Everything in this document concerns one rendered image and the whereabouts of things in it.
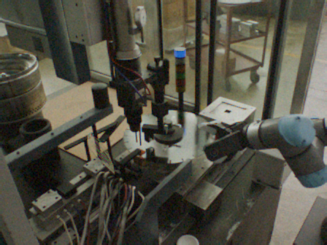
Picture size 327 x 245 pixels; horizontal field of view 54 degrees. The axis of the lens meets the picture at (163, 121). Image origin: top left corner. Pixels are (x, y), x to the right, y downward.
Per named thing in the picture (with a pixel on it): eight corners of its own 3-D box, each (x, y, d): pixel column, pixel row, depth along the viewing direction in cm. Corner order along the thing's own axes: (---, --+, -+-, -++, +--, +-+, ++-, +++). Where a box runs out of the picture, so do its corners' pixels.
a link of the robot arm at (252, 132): (264, 154, 80) (252, 123, 79) (251, 154, 84) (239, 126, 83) (282, 141, 84) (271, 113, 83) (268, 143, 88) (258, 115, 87)
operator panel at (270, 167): (279, 144, 142) (285, 115, 134) (304, 153, 136) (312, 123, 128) (250, 180, 124) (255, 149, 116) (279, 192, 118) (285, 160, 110)
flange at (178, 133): (150, 141, 114) (149, 135, 112) (157, 124, 123) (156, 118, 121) (181, 144, 111) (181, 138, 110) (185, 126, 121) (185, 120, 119)
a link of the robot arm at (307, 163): (333, 159, 83) (313, 125, 81) (332, 187, 75) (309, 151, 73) (304, 166, 88) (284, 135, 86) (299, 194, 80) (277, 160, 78)
